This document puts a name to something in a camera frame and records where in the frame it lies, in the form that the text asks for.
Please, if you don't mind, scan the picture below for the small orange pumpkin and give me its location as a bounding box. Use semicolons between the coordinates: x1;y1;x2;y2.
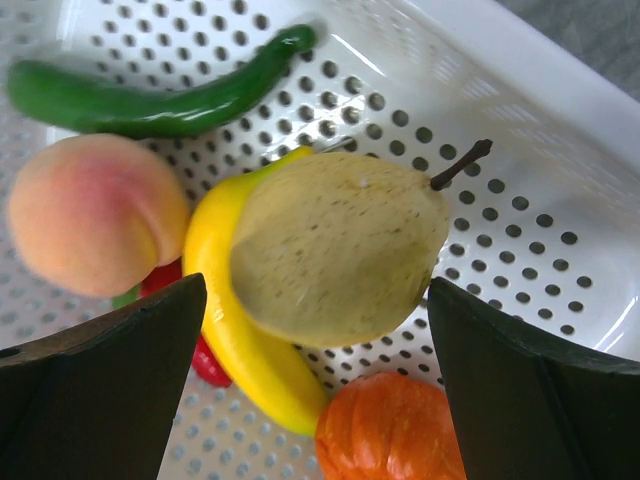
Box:
315;372;466;479

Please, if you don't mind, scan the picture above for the yellow pear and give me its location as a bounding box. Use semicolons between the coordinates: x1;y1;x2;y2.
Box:
230;139;492;348

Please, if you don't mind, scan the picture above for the white perforated plastic basket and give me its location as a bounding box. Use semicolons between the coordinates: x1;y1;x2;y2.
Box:
0;0;640;480

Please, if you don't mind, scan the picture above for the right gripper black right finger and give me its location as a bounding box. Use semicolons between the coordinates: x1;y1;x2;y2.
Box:
427;277;639;479

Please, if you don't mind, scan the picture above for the yellow banana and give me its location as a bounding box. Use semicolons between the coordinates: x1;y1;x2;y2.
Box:
182;146;328;437

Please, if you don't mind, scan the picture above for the red chili pepper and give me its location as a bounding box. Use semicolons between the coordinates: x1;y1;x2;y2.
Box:
139;259;232;388

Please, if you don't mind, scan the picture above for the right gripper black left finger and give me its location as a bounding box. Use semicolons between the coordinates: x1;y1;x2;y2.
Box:
1;274;207;479

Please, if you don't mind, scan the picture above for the green vegetable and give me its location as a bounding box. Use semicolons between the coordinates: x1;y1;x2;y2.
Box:
5;24;318;139

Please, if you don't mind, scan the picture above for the orange peach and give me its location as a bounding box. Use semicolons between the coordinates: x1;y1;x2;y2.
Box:
7;134;190;297

